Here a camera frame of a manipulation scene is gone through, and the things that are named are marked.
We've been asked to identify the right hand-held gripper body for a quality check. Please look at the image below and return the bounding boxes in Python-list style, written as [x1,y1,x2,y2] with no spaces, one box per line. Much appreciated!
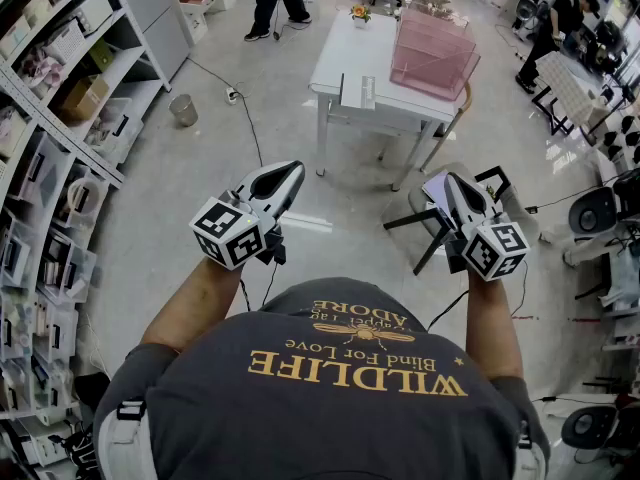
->
[444,212,531,283]

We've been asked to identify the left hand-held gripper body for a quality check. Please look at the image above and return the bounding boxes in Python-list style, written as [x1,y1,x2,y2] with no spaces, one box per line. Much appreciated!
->
[188,190,287,272]

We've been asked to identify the grey notebook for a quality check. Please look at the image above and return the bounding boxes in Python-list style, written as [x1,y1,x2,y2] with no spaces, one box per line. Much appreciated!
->
[339,72,377,112]

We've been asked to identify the pink transparent acrylic box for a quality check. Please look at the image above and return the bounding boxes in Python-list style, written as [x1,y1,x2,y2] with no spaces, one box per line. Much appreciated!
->
[389,7,482,102]

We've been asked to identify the person's left forearm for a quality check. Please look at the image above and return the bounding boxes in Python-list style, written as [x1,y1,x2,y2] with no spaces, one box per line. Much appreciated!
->
[141,255,246,354]

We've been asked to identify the person's right forearm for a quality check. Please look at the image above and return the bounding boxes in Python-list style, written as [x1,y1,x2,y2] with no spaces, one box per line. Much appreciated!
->
[464,267,525,384]

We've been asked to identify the row of clear storage bins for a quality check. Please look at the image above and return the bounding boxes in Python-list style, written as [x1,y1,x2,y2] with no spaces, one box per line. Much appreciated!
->
[0,132,112,419]

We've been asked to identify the lavender flat pad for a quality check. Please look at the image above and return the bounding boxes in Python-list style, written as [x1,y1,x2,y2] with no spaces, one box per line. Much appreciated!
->
[422,169,454,219]

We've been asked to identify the grey chair black legs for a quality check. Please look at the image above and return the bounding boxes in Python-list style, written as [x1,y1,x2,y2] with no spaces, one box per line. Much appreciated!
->
[382,161,542,277]

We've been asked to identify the metal waste bin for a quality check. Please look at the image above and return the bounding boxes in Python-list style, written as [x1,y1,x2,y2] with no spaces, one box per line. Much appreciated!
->
[168,93,200,128]

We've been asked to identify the grey round lamp head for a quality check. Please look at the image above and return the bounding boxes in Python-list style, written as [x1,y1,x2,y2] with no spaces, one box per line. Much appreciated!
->
[559,405,620,452]
[567,185,620,235]

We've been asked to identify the checkered cloth table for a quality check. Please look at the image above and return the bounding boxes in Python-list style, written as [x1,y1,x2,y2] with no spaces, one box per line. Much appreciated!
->
[531,50,619,138]

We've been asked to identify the clear lidded tub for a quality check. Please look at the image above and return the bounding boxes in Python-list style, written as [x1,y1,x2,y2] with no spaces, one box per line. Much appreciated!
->
[83,96,145,165]

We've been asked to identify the white drawer unit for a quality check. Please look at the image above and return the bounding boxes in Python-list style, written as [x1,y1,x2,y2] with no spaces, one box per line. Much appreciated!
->
[163,0,238,47]

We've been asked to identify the cardboard box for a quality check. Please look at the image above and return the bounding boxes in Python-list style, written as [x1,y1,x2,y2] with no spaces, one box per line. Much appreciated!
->
[60,74,110,123]

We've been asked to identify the grey cabinet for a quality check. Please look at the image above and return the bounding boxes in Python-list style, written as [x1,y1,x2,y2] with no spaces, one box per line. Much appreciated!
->
[112,0,191,83]

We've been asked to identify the green box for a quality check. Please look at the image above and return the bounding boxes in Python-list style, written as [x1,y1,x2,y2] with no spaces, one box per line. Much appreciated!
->
[89,37,116,73]

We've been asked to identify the orange flower pot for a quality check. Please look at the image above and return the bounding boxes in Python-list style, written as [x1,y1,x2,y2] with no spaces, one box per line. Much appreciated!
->
[348,3,373,30]

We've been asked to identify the person's grey printed t-shirt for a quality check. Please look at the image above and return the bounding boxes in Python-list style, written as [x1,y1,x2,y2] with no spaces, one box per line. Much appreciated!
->
[92,276,551,480]

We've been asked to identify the white microwave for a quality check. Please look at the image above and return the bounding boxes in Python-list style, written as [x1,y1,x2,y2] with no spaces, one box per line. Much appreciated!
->
[73,0,115,35]

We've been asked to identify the white slatted basket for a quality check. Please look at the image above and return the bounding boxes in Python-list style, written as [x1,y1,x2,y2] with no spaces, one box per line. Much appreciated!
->
[43,17,87,65]

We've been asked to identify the pink flower bunch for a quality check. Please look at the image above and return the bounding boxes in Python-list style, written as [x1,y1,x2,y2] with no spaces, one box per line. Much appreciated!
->
[17,46,65,97]

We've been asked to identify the black floor cable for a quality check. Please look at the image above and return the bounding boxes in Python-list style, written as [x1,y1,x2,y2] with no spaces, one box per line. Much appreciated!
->
[187,56,265,168]

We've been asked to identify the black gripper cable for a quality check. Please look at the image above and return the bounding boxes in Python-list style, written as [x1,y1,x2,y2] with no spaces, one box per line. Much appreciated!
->
[238,261,279,314]
[426,261,530,333]

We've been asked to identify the white harness strap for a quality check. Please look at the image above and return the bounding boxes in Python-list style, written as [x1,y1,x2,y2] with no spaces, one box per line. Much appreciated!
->
[97,400,156,480]
[514,420,549,480]

